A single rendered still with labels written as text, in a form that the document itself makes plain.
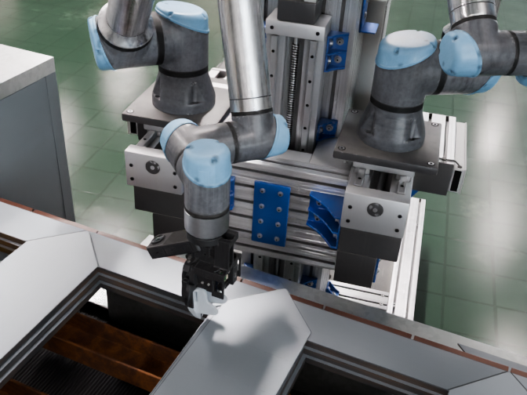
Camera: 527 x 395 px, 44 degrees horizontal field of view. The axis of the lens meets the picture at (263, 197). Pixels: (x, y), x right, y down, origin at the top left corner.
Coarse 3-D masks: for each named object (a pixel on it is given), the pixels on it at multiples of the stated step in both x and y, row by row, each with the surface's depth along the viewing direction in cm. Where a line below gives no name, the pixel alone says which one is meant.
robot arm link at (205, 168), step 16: (192, 144) 101; (208, 144) 102; (224, 144) 102; (192, 160) 98; (208, 160) 98; (224, 160) 99; (192, 176) 100; (208, 176) 99; (224, 176) 101; (192, 192) 101; (208, 192) 101; (224, 192) 102; (192, 208) 103; (208, 208) 102; (224, 208) 104
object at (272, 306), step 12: (228, 300) 125; (240, 300) 125; (252, 300) 125; (264, 300) 125; (276, 300) 125; (288, 300) 125; (264, 312) 122; (276, 312) 123; (288, 312) 123; (300, 324) 120
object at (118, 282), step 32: (96, 288) 130; (128, 288) 129; (64, 320) 122; (192, 320) 125; (32, 352) 115; (320, 352) 117; (0, 384) 109; (160, 384) 107; (288, 384) 112; (384, 384) 113; (416, 384) 111
